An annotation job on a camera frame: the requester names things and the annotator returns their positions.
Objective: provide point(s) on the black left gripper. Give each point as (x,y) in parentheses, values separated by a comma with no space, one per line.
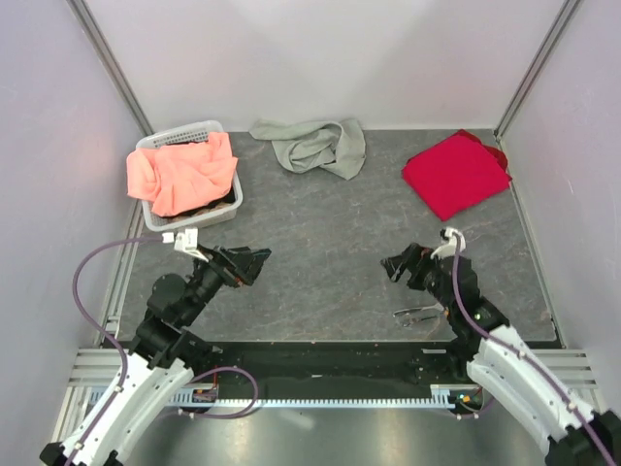
(237,265)

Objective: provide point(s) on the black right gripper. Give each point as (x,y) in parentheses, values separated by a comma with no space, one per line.
(416,256)

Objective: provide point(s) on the grey cloth napkin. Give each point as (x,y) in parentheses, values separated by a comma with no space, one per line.
(338,147)

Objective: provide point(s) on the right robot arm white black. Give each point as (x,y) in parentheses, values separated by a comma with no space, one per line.
(567,429)

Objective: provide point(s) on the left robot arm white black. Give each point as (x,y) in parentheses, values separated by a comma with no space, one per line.
(162,358)

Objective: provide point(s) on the red folded napkin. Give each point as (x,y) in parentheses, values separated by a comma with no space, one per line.
(456,174)

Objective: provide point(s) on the silver spoon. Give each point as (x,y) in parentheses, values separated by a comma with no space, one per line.
(409,320)

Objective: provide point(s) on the white plastic basket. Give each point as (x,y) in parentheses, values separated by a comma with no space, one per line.
(190,133)

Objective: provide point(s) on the salmon pink cloth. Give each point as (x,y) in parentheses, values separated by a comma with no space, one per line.
(175,179)

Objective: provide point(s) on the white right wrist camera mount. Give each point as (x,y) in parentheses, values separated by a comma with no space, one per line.
(452,242)

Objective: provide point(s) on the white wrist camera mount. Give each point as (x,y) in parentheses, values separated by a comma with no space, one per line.
(185,241)
(452,242)

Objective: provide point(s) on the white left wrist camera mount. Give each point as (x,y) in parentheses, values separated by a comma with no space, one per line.
(185,241)

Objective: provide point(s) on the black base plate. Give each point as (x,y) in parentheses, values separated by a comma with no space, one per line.
(425,363)

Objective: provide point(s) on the white slotted cable duct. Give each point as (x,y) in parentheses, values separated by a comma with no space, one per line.
(441,397)

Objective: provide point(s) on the right aluminium frame post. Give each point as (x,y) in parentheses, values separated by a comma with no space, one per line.
(545,50)

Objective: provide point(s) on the aluminium frame post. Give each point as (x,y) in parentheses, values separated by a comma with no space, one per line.
(97,39)
(545,50)

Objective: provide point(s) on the left aluminium frame post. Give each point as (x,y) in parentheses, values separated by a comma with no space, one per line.
(97,39)

